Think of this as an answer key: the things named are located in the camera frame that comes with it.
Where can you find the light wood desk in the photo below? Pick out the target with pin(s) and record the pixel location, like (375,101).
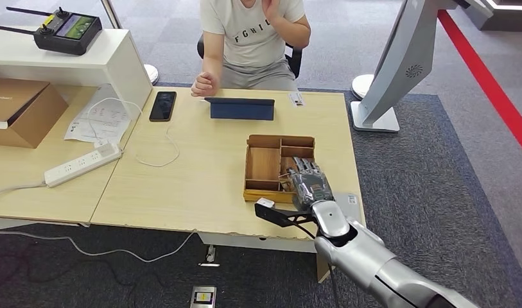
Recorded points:
(52,204)
(260,244)

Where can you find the clear plastic film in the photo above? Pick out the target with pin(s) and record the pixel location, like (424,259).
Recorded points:
(314,189)

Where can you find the person's right hand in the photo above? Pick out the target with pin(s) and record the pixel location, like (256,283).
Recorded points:
(206,84)

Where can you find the white desk shelf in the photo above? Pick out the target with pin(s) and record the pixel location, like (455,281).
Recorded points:
(112,63)

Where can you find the grey kiosk display stand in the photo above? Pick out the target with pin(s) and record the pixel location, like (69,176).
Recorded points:
(396,63)

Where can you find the person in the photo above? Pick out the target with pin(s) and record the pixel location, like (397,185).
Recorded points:
(248,38)

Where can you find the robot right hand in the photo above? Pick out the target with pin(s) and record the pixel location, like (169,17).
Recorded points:
(311,187)

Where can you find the floor outlet with plug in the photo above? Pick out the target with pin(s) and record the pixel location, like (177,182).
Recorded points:
(210,255)

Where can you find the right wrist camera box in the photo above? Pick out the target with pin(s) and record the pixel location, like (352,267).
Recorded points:
(266,202)

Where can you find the brown cardboard box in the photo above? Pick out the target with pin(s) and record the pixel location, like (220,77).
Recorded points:
(31,118)

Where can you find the black smartphone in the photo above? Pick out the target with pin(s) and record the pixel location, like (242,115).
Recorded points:
(163,106)

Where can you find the white ID card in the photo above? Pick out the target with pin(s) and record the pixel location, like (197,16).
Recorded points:
(296,99)

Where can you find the wooden organizer box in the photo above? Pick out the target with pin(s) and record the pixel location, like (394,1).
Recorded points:
(262,163)

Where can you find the dark grey carpet mat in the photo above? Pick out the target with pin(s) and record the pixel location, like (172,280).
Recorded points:
(414,191)

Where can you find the person's left forearm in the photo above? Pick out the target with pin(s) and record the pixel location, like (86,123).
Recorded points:
(294,33)

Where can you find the person's left hand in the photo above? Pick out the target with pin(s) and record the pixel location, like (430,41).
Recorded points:
(272,9)

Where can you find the white printed paper sheet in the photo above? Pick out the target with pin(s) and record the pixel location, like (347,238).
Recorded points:
(101,122)

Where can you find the metal pole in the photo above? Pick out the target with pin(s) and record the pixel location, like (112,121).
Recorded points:
(111,15)

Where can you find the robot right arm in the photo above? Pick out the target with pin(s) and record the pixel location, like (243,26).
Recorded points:
(362,255)

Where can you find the grey card reader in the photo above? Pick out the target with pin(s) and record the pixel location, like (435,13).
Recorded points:
(350,204)

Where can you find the black right camera bracket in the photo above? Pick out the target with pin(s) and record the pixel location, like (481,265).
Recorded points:
(282,216)

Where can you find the person's right forearm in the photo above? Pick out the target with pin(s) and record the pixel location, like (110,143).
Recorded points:
(213,59)

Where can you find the black remote controller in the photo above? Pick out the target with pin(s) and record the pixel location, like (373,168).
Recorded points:
(67,34)

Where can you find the white charger plug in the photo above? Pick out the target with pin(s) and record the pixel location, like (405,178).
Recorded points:
(107,147)

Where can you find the grey display plinth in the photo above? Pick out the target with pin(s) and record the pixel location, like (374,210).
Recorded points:
(511,19)

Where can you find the white power strip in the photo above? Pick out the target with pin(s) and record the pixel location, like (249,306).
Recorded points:
(80,164)

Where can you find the round white stand base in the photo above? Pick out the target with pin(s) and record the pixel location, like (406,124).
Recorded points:
(361,86)
(152,75)

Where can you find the blue tablet case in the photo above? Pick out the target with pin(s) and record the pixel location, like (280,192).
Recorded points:
(241,110)

